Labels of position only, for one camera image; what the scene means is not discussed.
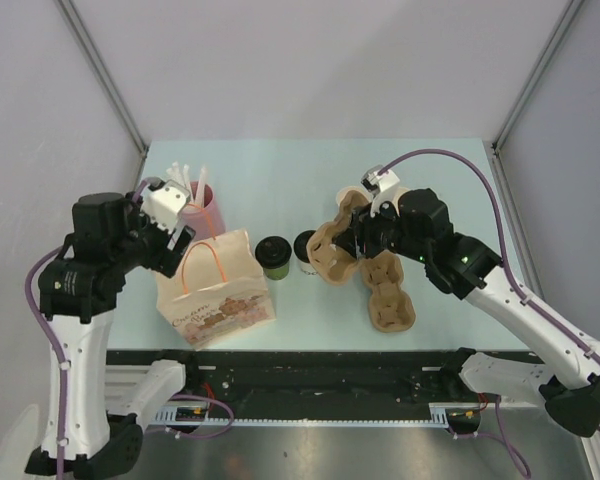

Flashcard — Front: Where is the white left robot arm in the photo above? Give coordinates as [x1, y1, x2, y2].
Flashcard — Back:
[25, 182, 201, 479]

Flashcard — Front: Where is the black cup lid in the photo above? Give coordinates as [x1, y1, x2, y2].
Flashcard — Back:
[293, 230, 315, 263]
[255, 236, 292, 269]

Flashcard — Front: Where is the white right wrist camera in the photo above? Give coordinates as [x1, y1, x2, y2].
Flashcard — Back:
[361, 165, 400, 217]

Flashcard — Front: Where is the green paper cup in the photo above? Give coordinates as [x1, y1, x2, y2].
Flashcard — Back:
[263, 262, 290, 281]

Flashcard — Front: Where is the brown pulp cup carrier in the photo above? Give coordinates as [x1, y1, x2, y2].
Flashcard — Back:
[360, 251, 416, 333]

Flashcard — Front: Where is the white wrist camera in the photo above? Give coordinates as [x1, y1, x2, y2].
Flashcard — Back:
[361, 165, 400, 217]
[140, 178, 191, 234]

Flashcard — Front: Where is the white paper cup stack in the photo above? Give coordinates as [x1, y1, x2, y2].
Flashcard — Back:
[335, 186, 409, 207]

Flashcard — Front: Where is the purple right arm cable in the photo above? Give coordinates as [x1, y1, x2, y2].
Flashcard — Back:
[374, 148, 600, 475]

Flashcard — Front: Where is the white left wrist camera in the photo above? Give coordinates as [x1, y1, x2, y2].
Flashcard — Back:
[140, 178, 191, 234]

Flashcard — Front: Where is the printed paper takeout bag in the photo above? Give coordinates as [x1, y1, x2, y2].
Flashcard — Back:
[155, 229, 276, 349]

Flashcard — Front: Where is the pink straw holder cup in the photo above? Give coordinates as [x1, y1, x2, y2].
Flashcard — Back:
[181, 185, 226, 241]

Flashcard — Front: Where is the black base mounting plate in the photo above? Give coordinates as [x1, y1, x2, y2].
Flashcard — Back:
[107, 350, 495, 419]

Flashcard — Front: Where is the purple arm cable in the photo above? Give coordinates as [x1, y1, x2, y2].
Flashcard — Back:
[24, 175, 236, 480]
[374, 148, 600, 475]

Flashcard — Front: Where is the white slotted cable duct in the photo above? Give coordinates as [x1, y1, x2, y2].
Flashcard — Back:
[149, 405, 449, 429]

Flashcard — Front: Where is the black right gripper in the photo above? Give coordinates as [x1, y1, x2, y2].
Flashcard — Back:
[333, 193, 430, 263]

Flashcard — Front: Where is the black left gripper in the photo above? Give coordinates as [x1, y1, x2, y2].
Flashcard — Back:
[111, 191, 195, 277]

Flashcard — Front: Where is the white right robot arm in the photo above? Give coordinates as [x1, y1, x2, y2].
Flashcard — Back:
[335, 189, 600, 437]

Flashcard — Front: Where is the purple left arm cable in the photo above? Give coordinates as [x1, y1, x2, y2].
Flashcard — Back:
[24, 175, 236, 480]

